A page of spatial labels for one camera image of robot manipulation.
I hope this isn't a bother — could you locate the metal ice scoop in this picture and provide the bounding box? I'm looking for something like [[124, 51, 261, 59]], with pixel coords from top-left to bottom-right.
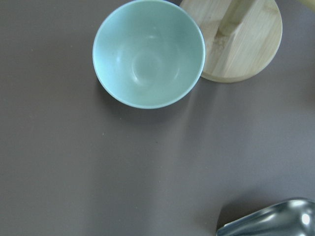
[[216, 198, 315, 236]]

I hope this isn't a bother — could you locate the wooden cup stand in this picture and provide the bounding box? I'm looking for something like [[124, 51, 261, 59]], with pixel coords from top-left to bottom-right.
[[180, 0, 283, 83]]

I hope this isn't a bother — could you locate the green bowl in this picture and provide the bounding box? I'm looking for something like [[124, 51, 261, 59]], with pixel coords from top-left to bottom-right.
[[92, 0, 206, 109]]

